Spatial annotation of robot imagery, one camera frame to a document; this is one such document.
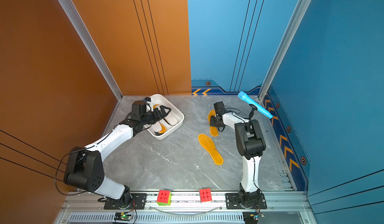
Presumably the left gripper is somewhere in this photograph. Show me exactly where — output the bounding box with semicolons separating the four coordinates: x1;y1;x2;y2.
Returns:
141;105;172;127

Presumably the white plastic storage box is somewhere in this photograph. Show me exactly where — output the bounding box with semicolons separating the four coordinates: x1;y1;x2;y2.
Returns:
144;94;185;140

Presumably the white insole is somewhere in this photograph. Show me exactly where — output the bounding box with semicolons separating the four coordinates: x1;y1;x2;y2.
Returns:
151;122;163;133
164;113;178;126

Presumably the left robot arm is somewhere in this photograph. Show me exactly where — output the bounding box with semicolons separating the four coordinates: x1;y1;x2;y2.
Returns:
63;98;172;209

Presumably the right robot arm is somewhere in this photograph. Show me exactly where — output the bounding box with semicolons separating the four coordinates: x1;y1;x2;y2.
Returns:
208;102;267;209

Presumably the blue toy microphone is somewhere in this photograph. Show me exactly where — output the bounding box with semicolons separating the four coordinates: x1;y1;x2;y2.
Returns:
238;91;273;119

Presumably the black microphone stand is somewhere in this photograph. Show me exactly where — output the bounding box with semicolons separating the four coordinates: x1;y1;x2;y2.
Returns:
248;104;258;120

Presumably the right rubik cube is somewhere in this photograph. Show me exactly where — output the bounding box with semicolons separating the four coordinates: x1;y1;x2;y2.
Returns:
199;189;213;203

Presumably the rubik cube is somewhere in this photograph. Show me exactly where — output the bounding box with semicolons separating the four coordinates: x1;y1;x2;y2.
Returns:
199;189;213;203
157;190;172;206

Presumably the left rubik cube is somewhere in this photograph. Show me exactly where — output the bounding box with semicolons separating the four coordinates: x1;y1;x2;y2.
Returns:
157;190;172;206

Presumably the right green circuit board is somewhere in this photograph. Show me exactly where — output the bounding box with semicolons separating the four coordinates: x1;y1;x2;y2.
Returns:
243;212;265;224

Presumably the green circuit board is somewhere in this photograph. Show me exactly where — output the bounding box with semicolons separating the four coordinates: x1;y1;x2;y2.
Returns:
114;212;133;224
243;212;265;224

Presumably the left green circuit board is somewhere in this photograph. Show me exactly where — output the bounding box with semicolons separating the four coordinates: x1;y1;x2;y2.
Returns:
114;212;133;224

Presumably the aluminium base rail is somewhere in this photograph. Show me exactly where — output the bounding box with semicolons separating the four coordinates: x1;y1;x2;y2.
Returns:
55;190;317;224

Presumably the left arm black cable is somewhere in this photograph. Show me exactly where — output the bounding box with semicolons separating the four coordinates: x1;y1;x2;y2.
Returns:
54;127;127;196

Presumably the left aluminium corner post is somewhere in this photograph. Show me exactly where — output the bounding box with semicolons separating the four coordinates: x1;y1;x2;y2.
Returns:
58;0;123;101

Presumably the aluminium corner post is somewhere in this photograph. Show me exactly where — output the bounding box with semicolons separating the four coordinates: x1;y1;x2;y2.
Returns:
58;0;123;101
258;0;312;101

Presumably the right aluminium corner post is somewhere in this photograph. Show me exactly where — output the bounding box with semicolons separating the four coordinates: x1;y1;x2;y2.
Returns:
258;0;312;101

